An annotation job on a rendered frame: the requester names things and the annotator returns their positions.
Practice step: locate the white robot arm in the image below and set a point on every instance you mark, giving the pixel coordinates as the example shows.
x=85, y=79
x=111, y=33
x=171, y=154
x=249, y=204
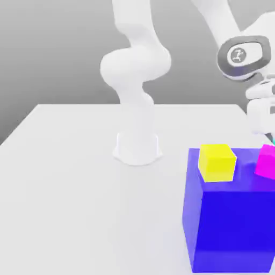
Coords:
x=134, y=64

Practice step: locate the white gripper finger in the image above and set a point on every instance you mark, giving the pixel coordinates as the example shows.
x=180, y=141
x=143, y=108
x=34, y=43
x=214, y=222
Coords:
x=269, y=137

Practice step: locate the small magenta cube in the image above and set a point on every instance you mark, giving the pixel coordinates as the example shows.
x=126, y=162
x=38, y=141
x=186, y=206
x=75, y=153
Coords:
x=266, y=162

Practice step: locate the small yellow cube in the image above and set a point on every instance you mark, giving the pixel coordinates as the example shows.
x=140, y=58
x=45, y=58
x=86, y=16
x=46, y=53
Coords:
x=217, y=163

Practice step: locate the large blue box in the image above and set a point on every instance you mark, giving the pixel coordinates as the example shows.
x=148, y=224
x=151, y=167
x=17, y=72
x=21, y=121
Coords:
x=232, y=225

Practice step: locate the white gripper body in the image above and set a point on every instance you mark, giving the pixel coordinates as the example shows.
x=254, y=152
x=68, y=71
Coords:
x=258, y=117

